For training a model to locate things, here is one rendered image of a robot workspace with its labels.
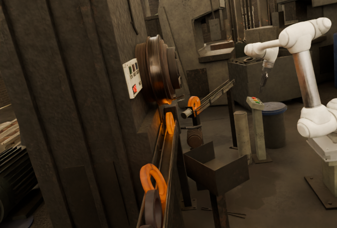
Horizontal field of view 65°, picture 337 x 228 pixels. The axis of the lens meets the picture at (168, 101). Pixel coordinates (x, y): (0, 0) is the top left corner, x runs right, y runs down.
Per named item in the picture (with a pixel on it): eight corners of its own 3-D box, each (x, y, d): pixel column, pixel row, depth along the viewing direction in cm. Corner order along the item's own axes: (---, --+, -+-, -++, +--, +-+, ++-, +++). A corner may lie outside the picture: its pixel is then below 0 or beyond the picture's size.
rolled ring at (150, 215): (155, 179, 108) (147, 180, 108) (151, 216, 91) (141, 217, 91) (164, 211, 115) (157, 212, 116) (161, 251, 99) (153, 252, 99)
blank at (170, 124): (164, 118, 179) (169, 117, 179) (167, 108, 194) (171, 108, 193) (168, 138, 185) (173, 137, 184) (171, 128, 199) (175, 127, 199)
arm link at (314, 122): (340, 134, 174) (313, 145, 169) (321, 130, 189) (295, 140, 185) (316, 17, 164) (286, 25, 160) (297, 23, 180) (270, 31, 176)
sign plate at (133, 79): (130, 98, 137) (122, 64, 133) (139, 87, 162) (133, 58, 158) (134, 97, 137) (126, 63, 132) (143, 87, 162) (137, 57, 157)
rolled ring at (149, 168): (142, 179, 111) (136, 183, 112) (167, 210, 116) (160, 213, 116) (148, 156, 128) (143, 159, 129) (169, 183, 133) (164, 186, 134)
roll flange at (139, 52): (142, 117, 164) (126, 40, 153) (153, 97, 210) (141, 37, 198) (158, 115, 163) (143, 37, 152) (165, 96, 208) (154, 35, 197)
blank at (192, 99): (193, 117, 236) (196, 117, 234) (185, 106, 226) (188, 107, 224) (199, 102, 243) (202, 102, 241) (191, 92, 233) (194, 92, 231)
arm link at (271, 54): (272, 60, 237) (258, 58, 235) (276, 43, 232) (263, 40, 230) (278, 62, 226) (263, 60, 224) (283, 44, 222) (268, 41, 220)
